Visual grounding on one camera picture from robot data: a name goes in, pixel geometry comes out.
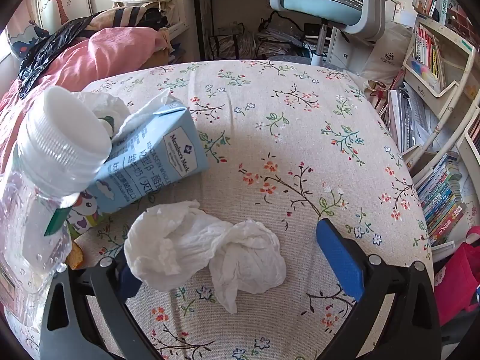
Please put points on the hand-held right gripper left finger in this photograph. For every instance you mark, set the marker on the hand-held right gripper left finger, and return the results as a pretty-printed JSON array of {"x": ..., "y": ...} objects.
[{"x": 129, "y": 285}]

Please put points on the crumpled white paper wrapper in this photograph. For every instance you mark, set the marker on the crumpled white paper wrapper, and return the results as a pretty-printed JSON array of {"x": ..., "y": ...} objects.
[{"x": 101, "y": 103}]

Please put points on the clear plastic storage bags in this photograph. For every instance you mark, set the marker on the clear plastic storage bags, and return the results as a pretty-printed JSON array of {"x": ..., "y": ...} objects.
[{"x": 232, "y": 41}]

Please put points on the red bag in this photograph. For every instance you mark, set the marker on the red bag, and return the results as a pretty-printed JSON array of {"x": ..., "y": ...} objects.
[{"x": 457, "y": 281}]

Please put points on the white bookshelf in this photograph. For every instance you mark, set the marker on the white bookshelf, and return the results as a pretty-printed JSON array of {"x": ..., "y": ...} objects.
[{"x": 455, "y": 82}]

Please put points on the striped beige cloth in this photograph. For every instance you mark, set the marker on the striped beige cloth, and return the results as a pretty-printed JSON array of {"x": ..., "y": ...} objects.
[{"x": 127, "y": 17}]

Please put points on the shelf of upright books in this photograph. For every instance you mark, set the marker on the shelf of upright books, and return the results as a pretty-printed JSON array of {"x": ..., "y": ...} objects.
[{"x": 427, "y": 50}]

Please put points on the cartoon print pillow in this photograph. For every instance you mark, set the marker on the cartoon print pillow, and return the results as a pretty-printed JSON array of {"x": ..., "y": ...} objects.
[{"x": 20, "y": 41}]

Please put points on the wardrobe door with tree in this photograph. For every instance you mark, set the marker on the wardrobe door with tree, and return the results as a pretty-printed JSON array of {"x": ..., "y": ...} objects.
[{"x": 63, "y": 0}]

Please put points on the pink blanket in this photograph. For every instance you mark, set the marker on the pink blanket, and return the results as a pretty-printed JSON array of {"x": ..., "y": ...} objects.
[{"x": 105, "y": 48}]

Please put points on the grey and blue office chair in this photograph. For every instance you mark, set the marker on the grey and blue office chair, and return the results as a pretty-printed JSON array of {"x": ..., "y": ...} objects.
[{"x": 318, "y": 5}]

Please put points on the row of colourful books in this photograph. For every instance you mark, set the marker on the row of colourful books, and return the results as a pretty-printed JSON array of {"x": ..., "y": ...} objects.
[{"x": 440, "y": 195}]

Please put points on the clear plastic bottle white cap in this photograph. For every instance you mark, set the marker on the clear plastic bottle white cap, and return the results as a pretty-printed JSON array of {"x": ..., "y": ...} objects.
[{"x": 60, "y": 146}]

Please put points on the white shopping bag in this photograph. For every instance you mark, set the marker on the white shopping bag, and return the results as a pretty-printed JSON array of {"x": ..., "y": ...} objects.
[{"x": 386, "y": 56}]

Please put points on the black puffer jacket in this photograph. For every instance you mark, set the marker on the black puffer jacket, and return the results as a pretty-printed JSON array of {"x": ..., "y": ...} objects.
[{"x": 48, "y": 48}]

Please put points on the orange peel piece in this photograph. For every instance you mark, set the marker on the orange peel piece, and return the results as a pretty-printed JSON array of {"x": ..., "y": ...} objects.
[{"x": 76, "y": 257}]

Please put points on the blue milk carton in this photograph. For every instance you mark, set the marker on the blue milk carton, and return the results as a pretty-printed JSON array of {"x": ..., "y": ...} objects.
[{"x": 161, "y": 157}]

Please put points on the floral bed sheet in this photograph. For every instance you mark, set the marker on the floral bed sheet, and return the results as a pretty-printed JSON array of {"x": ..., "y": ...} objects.
[{"x": 285, "y": 150}]

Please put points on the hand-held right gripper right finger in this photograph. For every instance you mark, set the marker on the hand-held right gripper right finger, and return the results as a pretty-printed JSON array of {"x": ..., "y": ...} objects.
[{"x": 339, "y": 258}]

